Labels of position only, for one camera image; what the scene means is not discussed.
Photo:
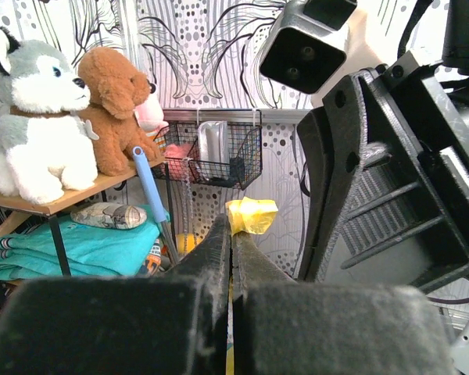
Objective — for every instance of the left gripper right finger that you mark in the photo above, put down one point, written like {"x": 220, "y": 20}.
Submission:
{"x": 285, "y": 327}

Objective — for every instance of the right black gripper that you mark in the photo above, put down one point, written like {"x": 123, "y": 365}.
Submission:
{"x": 389, "y": 181}

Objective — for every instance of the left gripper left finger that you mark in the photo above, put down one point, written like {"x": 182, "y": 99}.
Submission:
{"x": 174, "y": 323}

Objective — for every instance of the yellow trash bag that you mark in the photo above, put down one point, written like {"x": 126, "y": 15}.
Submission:
{"x": 252, "y": 216}

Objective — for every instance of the yellow duck plush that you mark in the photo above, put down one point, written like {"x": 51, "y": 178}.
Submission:
{"x": 186, "y": 243}

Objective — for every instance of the blue floor mop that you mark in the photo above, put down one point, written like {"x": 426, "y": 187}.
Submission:
{"x": 154, "y": 200}

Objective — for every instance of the teal folded cloth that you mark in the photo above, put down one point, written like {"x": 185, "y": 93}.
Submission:
{"x": 89, "y": 250}

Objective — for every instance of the silver foil pouch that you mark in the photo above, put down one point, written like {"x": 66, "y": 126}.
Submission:
{"x": 213, "y": 150}

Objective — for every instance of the wooden shelf rack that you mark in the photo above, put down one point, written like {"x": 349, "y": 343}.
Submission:
{"x": 21, "y": 210}

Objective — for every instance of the pink plush toy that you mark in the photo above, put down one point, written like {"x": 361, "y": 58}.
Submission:
{"x": 150, "y": 114}

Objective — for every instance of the white dog plush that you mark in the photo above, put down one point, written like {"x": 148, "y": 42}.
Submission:
{"x": 45, "y": 148}

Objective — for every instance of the brown teddy bear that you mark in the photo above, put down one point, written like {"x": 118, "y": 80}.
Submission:
{"x": 117, "y": 87}

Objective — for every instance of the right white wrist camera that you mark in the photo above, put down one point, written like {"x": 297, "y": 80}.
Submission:
{"x": 314, "y": 44}

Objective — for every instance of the black wire basket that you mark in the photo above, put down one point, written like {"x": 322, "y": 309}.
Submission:
{"x": 179, "y": 143}

